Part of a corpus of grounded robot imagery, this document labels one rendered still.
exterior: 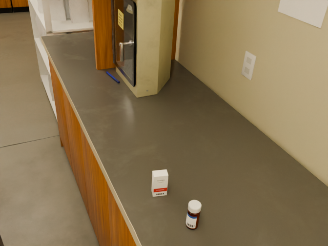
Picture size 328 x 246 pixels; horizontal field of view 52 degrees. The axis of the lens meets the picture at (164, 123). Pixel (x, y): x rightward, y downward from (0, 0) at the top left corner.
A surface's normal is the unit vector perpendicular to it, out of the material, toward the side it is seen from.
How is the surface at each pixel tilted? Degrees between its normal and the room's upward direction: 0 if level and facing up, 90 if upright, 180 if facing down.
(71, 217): 0
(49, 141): 0
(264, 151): 0
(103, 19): 90
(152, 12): 90
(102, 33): 90
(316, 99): 90
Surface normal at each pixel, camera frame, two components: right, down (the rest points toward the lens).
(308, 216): 0.05, -0.83
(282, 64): -0.90, 0.20
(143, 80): 0.43, 0.52
